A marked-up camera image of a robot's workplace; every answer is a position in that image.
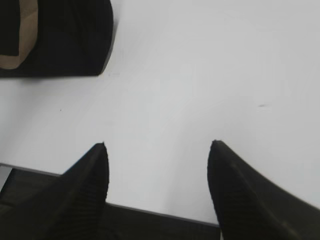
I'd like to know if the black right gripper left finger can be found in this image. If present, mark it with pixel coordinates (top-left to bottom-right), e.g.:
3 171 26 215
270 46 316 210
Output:
0 143 109 240

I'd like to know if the tan front bag strap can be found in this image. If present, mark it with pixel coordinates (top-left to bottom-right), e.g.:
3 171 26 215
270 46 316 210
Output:
0 0 39 70

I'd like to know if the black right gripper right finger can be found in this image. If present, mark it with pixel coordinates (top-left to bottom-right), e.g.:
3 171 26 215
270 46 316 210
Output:
207 140 320 240

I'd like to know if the black canvas tote bag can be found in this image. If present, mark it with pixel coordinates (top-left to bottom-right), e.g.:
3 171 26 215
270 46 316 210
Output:
0 0 114 78

